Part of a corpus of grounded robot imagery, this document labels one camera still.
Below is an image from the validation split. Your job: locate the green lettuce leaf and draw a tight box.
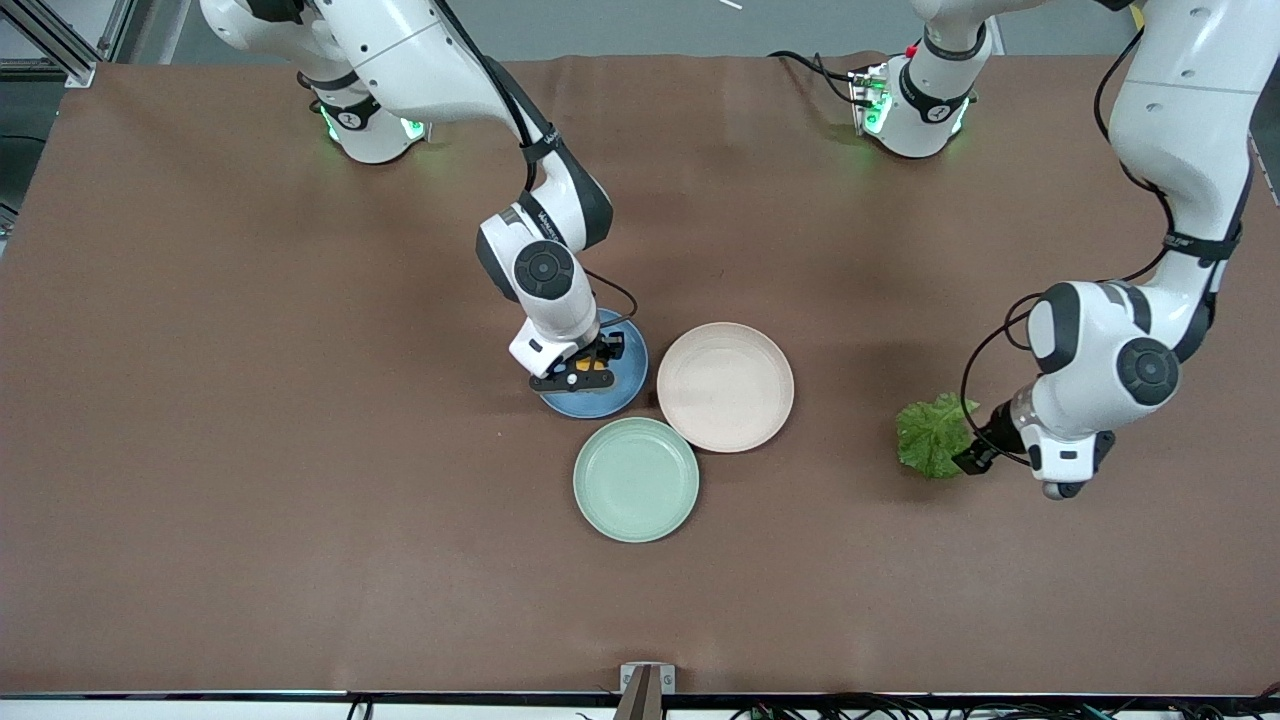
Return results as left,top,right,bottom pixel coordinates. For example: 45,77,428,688
895,393,981,481

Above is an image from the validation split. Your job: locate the blue plate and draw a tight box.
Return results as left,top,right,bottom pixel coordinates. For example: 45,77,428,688
538,308,650,420

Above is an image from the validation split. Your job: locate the light green plate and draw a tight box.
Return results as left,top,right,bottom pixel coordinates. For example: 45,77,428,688
572,417,700,544

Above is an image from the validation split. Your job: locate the beige plate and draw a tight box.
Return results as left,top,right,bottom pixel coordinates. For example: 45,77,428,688
656,322,796,454

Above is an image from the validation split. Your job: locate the brown table cloth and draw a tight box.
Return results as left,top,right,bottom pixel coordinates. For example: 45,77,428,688
0,52,1280,696

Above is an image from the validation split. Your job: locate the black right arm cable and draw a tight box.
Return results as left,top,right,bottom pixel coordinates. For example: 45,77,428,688
435,0,641,331

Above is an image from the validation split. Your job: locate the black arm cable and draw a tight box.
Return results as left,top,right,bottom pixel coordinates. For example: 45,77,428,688
960,28,1177,471
435,0,641,331

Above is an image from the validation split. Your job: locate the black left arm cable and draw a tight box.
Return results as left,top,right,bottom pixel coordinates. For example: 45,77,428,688
960,28,1177,471

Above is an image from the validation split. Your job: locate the grey metal camera bracket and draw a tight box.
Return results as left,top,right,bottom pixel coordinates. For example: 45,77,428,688
612,662,676,720

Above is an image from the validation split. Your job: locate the black base cable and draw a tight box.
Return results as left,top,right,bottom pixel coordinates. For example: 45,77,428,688
768,50,863,106

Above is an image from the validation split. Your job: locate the aluminium frame profile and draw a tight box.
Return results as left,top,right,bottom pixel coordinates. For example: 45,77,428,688
0,0,141,89

